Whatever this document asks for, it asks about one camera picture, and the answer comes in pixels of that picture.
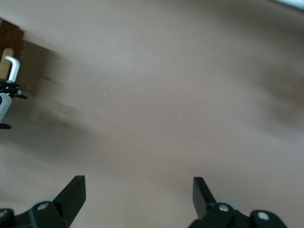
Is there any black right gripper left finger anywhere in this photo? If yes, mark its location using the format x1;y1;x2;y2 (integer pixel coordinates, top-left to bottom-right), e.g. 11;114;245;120
16;175;86;228

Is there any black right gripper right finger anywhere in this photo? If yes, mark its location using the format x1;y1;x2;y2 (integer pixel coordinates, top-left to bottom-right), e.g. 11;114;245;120
187;177;289;228

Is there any wooden drawer with white handle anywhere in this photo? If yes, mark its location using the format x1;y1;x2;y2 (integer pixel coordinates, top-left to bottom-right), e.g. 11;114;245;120
0;48;21;82

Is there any brown table cover sheet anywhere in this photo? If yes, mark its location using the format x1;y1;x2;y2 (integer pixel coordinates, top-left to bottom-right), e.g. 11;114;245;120
0;0;304;228

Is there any dark brown wooden cabinet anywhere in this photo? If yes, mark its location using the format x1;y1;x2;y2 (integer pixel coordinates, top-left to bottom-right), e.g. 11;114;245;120
0;19;26;60

